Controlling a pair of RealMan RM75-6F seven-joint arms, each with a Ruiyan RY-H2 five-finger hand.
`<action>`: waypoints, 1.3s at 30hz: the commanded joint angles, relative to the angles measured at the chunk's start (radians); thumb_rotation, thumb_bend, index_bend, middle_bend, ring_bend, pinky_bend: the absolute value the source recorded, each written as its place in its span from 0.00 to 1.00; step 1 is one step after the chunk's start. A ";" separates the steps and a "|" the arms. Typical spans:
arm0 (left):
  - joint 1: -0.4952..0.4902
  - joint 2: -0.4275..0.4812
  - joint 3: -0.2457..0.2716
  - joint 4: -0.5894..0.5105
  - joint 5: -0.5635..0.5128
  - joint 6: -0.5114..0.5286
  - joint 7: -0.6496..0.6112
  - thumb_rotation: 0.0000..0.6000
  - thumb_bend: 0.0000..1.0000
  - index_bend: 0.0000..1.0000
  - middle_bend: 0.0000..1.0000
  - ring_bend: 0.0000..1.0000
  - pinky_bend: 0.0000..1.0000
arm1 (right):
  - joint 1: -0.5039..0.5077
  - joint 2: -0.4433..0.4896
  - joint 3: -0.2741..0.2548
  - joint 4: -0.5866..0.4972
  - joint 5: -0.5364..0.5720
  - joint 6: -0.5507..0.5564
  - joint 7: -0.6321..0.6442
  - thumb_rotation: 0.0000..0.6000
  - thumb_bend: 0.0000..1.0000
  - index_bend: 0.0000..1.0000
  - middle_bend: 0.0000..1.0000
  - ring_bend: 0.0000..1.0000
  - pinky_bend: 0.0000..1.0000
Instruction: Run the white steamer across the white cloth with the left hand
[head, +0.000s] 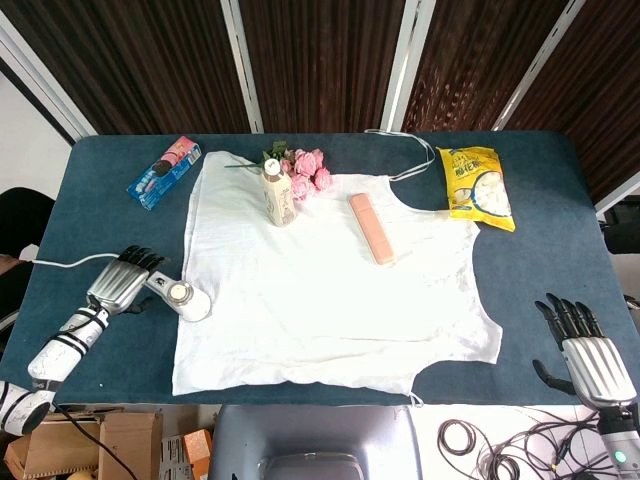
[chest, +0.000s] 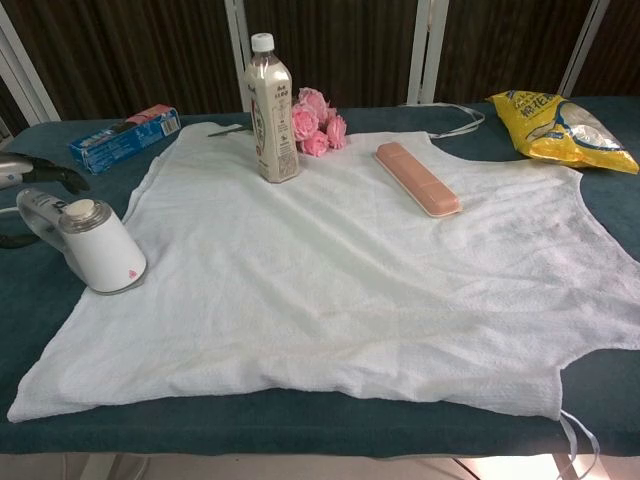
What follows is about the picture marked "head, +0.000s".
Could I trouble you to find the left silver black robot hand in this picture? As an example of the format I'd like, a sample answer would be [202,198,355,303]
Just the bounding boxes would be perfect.
[85,244,166,317]

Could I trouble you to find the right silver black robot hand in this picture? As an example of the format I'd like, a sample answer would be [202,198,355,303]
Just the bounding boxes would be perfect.
[531,292,640,412]

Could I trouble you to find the white handheld steam iron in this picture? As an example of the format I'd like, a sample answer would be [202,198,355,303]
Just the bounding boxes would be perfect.
[144,269,213,323]

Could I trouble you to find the white sleeveless cloth garment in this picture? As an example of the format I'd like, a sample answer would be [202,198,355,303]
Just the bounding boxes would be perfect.
[171,128,505,408]

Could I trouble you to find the dark teal table cover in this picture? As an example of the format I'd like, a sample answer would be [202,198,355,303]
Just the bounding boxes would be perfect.
[0,130,640,408]

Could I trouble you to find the blue pink cookie box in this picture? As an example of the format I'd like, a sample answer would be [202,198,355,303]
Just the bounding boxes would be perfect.
[125,135,203,212]

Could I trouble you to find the black chair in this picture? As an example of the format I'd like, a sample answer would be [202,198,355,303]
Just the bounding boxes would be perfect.
[0,186,57,262]

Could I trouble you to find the brown cardboard box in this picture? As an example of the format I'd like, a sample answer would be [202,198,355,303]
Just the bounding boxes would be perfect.
[4,407,164,480]

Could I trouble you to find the small orange box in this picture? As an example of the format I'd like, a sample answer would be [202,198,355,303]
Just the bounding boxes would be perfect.
[181,428,214,477]

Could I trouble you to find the beige milk tea bottle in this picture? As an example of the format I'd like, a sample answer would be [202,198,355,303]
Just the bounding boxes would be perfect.
[262,158,300,228]

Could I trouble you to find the yellow marshmallow snack bag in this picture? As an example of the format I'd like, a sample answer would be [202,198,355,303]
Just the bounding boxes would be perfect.
[435,145,518,234]

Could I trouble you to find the pink rose bouquet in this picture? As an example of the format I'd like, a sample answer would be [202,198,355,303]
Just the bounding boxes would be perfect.
[224,139,334,202]

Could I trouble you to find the grey robot torso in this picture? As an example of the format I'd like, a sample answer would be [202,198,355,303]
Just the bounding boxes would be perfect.
[206,403,424,480]

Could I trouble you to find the pink oblong plastic case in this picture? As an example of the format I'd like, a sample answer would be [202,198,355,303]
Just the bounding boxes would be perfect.
[348,193,398,267]

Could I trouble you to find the thin white cable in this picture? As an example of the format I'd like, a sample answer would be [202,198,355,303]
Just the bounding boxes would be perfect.
[31,253,122,269]

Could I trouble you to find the tangled black cables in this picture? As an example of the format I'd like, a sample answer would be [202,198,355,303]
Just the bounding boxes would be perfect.
[477,405,607,480]

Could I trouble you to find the coiled black cable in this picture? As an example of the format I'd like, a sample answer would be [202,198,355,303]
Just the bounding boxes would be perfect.
[436,419,484,459]

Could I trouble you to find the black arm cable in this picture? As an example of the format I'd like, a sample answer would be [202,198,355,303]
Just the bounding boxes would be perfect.
[49,401,140,480]

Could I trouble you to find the white partition frame post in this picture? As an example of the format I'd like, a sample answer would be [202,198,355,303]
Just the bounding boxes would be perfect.
[491,0,587,133]
[0,9,99,140]
[219,0,265,134]
[381,0,442,133]

